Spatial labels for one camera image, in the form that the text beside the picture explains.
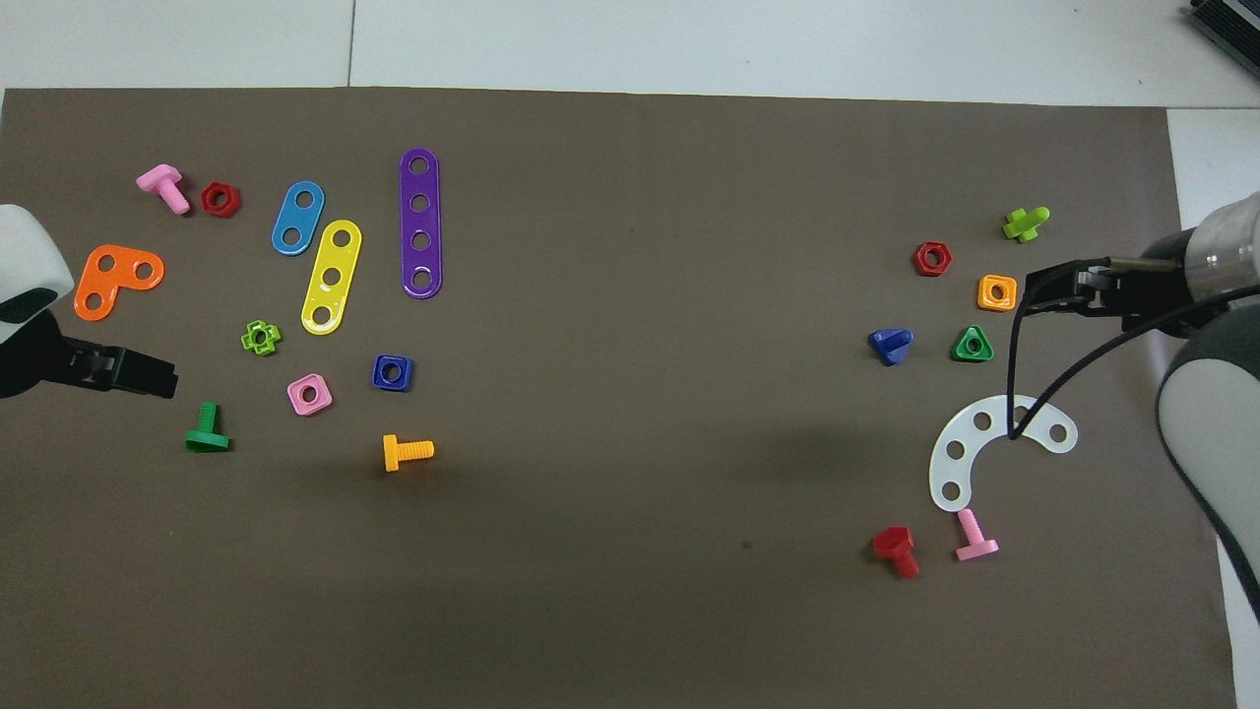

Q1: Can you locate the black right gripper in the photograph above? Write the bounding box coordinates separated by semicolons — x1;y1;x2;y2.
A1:
1023;231;1198;339

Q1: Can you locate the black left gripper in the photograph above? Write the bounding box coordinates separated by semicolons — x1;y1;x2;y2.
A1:
0;311;179;401

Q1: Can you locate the blue triangle-head toy screw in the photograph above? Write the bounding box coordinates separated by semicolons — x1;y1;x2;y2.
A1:
868;327;914;367

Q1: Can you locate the dark green toy screw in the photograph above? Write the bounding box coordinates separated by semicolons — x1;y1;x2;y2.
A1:
185;402;232;454

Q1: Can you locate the light green cross nut left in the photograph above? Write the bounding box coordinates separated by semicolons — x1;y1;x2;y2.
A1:
1002;206;1051;244

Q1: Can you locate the pink square toy nut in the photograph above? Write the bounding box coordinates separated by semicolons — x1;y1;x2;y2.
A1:
286;373;334;417

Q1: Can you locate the pink toy screw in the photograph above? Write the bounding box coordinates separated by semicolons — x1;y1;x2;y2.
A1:
136;163;192;216
955;508;1000;562

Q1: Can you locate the orange toy screw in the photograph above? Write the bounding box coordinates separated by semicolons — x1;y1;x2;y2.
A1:
382;433;435;473

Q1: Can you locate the red hexagon-head toy screw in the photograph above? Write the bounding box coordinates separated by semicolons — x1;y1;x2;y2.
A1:
872;526;921;579

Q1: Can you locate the orange three-hole angled plate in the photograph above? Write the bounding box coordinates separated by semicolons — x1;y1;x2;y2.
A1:
74;244;165;322

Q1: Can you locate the white curved five-hole plate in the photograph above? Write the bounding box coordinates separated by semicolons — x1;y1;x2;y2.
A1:
929;394;1080;513

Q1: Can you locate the blue two-hole plate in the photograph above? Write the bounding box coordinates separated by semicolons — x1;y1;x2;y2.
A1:
271;181;326;257

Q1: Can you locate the yellow three-hole plate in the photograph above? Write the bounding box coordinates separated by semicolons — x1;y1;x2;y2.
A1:
300;219;363;337

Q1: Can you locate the purple four-hole plate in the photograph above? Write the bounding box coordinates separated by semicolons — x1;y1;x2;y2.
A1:
399;148;444;299

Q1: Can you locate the black ribbed device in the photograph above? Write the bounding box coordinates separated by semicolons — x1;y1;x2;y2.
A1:
1186;0;1260;65

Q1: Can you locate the brown table mat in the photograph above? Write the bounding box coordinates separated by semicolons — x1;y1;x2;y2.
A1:
0;87;1239;709

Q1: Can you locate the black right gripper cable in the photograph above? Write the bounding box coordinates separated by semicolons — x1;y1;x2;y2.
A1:
1006;256;1260;442

